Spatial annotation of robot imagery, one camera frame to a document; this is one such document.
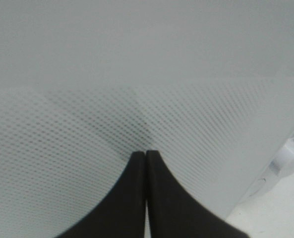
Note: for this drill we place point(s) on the white microwave door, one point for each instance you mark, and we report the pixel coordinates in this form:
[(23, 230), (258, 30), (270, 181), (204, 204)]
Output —
[(112, 74)]

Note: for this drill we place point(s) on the white microwave oven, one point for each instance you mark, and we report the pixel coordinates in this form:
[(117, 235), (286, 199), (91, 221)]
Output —
[(289, 158)]

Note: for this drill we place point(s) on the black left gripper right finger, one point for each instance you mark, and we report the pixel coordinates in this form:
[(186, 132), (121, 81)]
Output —
[(174, 213)]

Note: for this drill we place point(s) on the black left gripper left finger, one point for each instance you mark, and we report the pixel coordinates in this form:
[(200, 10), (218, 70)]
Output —
[(121, 213)]

